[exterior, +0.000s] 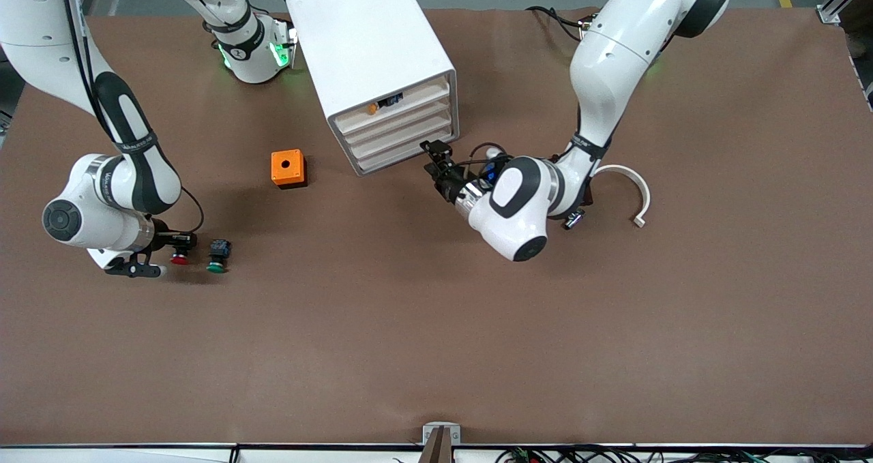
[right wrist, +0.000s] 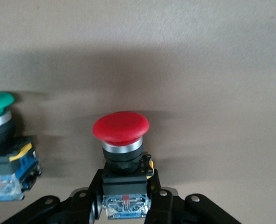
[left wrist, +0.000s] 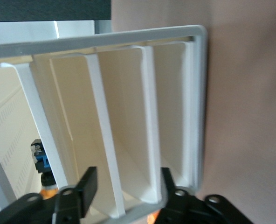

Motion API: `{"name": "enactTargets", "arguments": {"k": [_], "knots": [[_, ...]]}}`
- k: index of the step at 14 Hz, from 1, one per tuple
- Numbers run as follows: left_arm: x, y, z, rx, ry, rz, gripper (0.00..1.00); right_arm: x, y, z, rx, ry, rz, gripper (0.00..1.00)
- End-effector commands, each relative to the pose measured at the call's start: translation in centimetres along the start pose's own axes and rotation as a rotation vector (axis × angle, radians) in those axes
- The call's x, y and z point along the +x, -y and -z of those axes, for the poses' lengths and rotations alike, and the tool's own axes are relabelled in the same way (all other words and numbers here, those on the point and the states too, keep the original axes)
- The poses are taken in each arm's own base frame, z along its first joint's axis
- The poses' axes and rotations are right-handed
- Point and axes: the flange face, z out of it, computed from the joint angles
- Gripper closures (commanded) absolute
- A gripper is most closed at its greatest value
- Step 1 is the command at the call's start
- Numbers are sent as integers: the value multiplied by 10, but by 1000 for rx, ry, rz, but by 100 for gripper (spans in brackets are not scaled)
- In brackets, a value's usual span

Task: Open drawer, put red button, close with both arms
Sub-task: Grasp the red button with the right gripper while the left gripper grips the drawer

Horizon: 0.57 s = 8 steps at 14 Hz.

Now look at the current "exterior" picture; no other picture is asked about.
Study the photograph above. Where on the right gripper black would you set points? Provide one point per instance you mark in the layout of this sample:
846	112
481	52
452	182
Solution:
162	234

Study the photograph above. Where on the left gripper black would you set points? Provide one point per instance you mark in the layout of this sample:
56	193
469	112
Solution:
448	186

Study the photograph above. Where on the red push button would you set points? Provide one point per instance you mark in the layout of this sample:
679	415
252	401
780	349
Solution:
179	259

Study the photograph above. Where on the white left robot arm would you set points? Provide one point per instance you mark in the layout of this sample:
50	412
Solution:
614	54

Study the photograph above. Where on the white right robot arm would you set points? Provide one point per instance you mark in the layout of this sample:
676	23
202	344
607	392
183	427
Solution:
41	26

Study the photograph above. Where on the green push button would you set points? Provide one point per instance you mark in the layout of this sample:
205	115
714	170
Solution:
217	267

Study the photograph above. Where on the white drawer cabinet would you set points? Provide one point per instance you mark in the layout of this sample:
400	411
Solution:
368	33

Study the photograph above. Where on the small black part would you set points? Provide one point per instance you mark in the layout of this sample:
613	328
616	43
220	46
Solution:
392	100

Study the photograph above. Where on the orange button enclosure box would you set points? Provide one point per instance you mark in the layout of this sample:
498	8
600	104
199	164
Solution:
278	159

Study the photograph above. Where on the small metal key switch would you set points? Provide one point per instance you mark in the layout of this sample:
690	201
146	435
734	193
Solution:
574	221

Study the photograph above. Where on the white curved plastic bracket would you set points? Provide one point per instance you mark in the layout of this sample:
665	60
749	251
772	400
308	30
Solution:
646	197

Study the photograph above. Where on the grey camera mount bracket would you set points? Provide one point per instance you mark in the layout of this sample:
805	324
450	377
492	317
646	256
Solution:
441	442

